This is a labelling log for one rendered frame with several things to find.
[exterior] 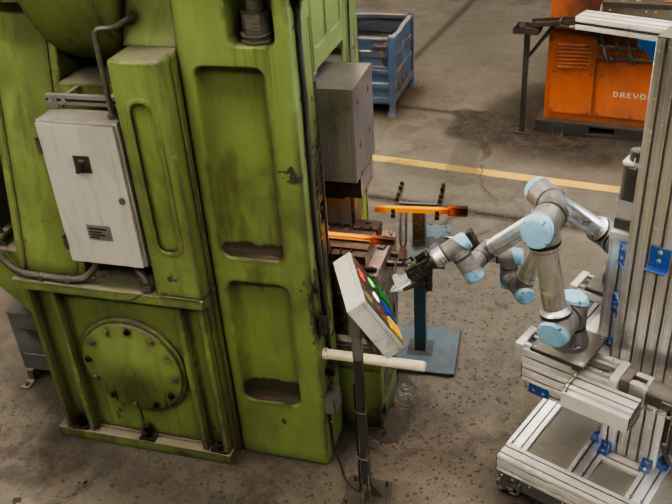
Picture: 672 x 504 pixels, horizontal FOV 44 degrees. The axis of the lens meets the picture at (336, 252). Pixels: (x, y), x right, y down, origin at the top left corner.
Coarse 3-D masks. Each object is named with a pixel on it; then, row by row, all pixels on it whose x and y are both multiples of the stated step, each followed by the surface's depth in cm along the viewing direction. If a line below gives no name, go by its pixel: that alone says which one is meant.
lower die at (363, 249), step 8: (344, 232) 373; (352, 232) 372; (360, 232) 372; (368, 232) 372; (336, 240) 368; (344, 240) 367; (352, 240) 366; (360, 240) 365; (368, 240) 364; (336, 248) 364; (344, 248) 363; (360, 248) 361; (368, 248) 361; (336, 256) 361; (360, 256) 357; (368, 256) 362; (360, 264) 359
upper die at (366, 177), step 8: (368, 168) 347; (368, 176) 348; (328, 184) 342; (336, 184) 341; (344, 184) 340; (352, 184) 339; (360, 184) 338; (368, 184) 350; (328, 192) 344; (336, 192) 343; (344, 192) 342; (352, 192) 341; (360, 192) 340
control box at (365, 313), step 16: (352, 256) 319; (336, 272) 315; (352, 272) 308; (352, 288) 301; (368, 288) 310; (352, 304) 294; (368, 304) 293; (368, 320) 296; (384, 320) 301; (368, 336) 300; (384, 336) 301; (384, 352) 305
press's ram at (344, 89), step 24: (336, 72) 328; (360, 72) 326; (336, 96) 314; (360, 96) 323; (336, 120) 319; (360, 120) 327; (336, 144) 325; (360, 144) 332; (336, 168) 331; (360, 168) 334
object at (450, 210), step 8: (376, 208) 395; (384, 208) 395; (392, 208) 394; (400, 208) 393; (408, 208) 392; (416, 208) 392; (424, 208) 391; (432, 208) 391; (440, 208) 390; (448, 208) 389; (456, 208) 387; (464, 208) 387; (464, 216) 389
